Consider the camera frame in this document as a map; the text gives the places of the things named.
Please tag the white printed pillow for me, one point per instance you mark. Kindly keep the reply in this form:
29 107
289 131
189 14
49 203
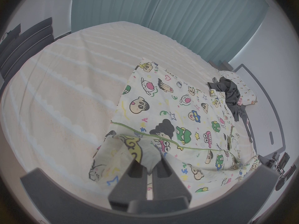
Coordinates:
247 90

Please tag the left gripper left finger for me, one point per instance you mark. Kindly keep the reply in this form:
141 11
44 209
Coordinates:
126 188

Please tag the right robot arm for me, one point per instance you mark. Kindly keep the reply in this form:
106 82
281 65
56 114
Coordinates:
283 178

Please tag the white printed pyjama top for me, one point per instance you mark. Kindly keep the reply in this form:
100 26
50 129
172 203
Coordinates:
186 106

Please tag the grey bedside table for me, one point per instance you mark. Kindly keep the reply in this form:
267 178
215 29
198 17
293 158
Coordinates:
222 65

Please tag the black chest of drawers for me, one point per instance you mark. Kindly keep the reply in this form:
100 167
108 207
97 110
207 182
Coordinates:
25 45

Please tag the blue-green curtain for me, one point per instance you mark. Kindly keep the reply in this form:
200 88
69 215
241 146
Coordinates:
163 13

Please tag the bed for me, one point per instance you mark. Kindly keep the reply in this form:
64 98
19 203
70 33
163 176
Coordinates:
58 90

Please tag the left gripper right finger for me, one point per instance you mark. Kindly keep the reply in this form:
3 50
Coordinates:
170 185

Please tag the black garment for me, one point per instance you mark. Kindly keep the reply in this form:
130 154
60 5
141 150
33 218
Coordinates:
230 92

